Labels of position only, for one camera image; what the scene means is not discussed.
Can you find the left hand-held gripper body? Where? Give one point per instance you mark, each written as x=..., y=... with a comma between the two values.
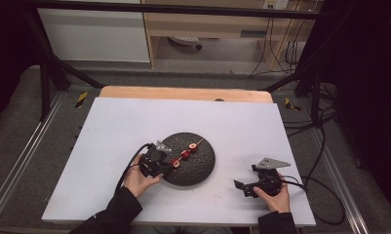
x=154, y=161

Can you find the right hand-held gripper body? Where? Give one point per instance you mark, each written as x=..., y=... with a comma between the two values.
x=269, y=180

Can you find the red hawthorn piece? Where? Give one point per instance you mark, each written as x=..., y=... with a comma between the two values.
x=192, y=147
x=175, y=163
x=185, y=154

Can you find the black round plate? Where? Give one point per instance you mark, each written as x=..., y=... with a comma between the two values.
x=196, y=169

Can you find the thin wooden skewer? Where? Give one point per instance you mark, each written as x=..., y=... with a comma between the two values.
x=199, y=142

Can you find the person's right hand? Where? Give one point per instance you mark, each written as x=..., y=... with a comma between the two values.
x=279, y=203

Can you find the person's left hand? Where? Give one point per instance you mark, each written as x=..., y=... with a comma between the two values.
x=137, y=180

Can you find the wooden table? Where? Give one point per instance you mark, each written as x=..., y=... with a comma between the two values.
x=183, y=94

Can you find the yellow black tape strip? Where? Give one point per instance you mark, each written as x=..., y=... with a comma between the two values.
x=81, y=99
x=291, y=104

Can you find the white chair base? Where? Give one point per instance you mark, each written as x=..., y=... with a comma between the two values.
x=185, y=40

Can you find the white cabinet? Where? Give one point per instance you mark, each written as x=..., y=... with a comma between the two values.
x=95, y=35

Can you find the dark curtain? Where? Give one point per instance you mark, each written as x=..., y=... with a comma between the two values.
x=7, y=48
x=368, y=81

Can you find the light wooden desk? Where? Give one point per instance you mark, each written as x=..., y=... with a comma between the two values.
x=199, y=24

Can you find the white power strip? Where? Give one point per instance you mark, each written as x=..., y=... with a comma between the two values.
x=276, y=4

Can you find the aluminium rail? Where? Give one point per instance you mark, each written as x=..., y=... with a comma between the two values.
x=24, y=156
x=339, y=182

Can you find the black metal frame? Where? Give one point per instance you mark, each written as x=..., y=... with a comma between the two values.
x=183, y=9

